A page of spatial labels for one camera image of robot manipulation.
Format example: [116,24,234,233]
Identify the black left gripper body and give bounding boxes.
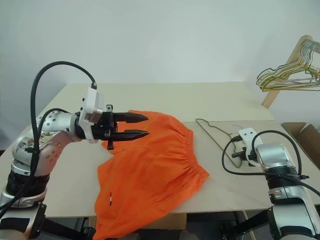
[92,104,119,151]

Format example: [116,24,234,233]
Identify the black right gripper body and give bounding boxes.
[231,147,248,162]

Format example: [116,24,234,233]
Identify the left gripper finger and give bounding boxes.
[114,111,150,125]
[114,129,151,143]

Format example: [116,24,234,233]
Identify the wire hanger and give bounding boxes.
[195,118,243,169]

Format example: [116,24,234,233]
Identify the orange shorts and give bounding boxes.
[92,109,210,240]

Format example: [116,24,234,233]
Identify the wooden clothes rack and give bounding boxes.
[260,34,320,110]

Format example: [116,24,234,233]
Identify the open cardboard box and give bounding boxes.
[281,121,320,166]

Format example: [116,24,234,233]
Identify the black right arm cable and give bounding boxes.
[221,129,320,201]

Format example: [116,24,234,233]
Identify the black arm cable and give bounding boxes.
[0,60,98,213]
[221,129,320,201]

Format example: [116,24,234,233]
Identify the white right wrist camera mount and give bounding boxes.
[237,127,262,167]

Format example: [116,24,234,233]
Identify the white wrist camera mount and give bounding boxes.
[77,86,106,145]
[237,127,262,167]

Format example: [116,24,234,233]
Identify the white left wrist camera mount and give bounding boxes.
[77,86,106,145]

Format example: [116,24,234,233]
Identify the black table frame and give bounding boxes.
[41,211,272,240]

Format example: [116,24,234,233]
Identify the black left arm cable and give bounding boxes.
[0,60,98,213]

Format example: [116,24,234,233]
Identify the bundle of wire hangers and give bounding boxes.
[256,41,320,93]

